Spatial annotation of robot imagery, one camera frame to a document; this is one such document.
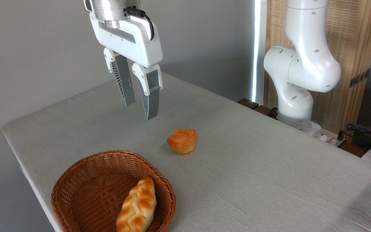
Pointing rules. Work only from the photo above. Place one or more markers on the white power strip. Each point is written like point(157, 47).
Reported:
point(332, 139)

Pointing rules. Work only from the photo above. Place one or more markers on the dark metal screen hinge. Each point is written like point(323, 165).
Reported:
point(359, 78)

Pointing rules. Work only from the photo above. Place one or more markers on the dark brown wooden block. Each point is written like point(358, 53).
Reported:
point(248, 103)
point(263, 111)

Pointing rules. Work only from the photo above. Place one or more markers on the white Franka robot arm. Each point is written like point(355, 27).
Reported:
point(304, 64)

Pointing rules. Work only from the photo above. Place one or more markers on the bamboo folding screen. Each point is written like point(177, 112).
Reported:
point(349, 42)

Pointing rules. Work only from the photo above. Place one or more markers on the brown wicker basket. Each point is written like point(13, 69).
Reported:
point(89, 190)

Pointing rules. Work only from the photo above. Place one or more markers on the orange muffin bread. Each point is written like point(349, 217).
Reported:
point(182, 141)

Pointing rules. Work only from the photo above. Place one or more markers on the braided golden bread loaf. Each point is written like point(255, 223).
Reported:
point(137, 206)

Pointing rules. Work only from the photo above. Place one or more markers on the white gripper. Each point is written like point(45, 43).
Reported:
point(124, 40)

